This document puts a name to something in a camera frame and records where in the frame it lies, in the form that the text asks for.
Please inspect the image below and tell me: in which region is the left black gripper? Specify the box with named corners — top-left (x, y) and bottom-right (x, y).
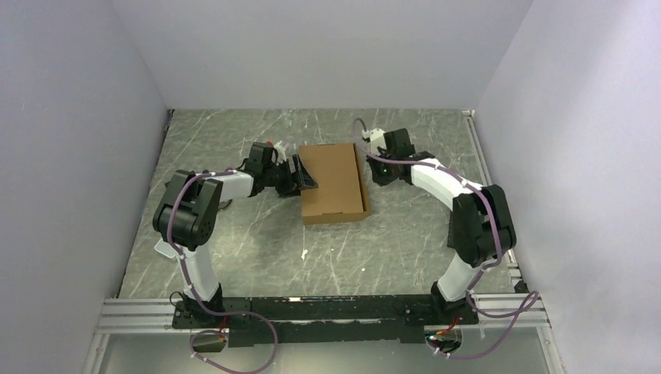
top-left (263, 154), bottom-right (318, 198)

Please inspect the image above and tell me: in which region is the brown cardboard box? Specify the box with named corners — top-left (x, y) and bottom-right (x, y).
top-left (298, 143), bottom-right (371, 225)

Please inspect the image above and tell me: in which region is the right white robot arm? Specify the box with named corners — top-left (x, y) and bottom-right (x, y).
top-left (361, 129), bottom-right (516, 323)

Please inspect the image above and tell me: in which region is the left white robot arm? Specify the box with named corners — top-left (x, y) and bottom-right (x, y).
top-left (152, 142), bottom-right (318, 327)

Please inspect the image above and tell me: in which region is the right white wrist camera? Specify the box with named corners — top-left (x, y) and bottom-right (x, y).
top-left (362, 128), bottom-right (387, 156)

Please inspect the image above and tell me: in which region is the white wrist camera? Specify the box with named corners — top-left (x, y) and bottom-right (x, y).
top-left (362, 128), bottom-right (387, 156)
top-left (268, 140), bottom-right (289, 165)

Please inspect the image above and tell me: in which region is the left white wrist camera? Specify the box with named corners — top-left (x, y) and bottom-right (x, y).
top-left (268, 140), bottom-right (289, 165)

